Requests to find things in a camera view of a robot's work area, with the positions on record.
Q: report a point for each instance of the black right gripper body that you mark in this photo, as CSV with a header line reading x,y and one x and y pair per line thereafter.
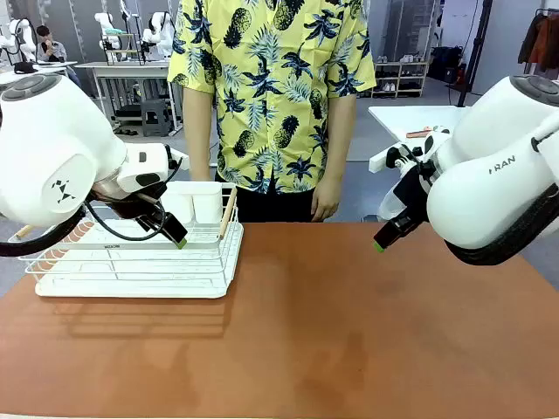
x,y
414,198

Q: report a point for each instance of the person's right forearm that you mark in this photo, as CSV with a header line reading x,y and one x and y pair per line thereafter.
x,y
198,135

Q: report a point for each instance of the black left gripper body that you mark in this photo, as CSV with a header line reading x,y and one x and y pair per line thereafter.
x,y
126,203

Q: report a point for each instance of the black braided right arm sleeve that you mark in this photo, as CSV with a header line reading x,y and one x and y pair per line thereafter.
x,y
506,244

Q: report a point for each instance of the black bag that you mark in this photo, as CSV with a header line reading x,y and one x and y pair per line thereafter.
x,y
25,67

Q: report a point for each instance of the black tripod pole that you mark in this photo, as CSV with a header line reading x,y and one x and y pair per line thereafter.
x,y
478,52

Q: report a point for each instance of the seated person in background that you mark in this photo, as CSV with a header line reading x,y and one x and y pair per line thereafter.
x,y
49,46

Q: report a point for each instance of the grey step stool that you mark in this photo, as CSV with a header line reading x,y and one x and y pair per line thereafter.
x,y
156,118

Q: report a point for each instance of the white side table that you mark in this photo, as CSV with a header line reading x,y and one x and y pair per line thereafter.
x,y
410,118

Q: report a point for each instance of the left gripper finger with green tip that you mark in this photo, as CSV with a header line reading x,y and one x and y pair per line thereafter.
x,y
147,223
174,230

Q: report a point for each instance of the shoe rack with shoes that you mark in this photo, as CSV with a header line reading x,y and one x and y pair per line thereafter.
x,y
399,78

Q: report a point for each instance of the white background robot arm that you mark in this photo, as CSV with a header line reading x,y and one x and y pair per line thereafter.
x,y
19,39
108,30
158,32

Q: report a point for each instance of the white drain tray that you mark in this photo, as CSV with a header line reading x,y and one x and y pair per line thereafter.
x,y
131,289

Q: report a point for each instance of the black trousers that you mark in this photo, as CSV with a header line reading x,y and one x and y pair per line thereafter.
x,y
271,205

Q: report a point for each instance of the yellow pineapple print shirt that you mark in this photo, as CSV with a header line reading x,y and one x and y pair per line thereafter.
x,y
271,87

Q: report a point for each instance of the brown flat block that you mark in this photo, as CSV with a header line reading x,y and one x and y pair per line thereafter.
x,y
418,133

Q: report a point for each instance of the hanging brown clothes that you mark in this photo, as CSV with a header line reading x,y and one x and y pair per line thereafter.
x,y
541,39

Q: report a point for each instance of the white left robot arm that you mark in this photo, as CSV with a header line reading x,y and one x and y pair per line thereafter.
x,y
52,144

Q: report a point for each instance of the person's left forearm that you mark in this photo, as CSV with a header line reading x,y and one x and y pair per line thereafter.
x,y
338,139

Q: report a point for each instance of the black equipment case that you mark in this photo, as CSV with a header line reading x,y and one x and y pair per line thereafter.
x,y
447,63

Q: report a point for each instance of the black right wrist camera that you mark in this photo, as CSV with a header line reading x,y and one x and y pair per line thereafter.
x,y
402,157

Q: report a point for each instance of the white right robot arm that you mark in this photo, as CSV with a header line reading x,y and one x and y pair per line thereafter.
x,y
489,183

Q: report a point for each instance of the white utensil cup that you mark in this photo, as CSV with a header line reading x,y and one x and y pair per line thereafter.
x,y
208,203
180,205

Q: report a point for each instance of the white background work table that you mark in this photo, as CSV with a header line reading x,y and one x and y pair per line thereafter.
x,y
126,65

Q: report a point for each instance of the person's left hand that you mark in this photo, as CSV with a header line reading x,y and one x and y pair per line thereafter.
x,y
326,203

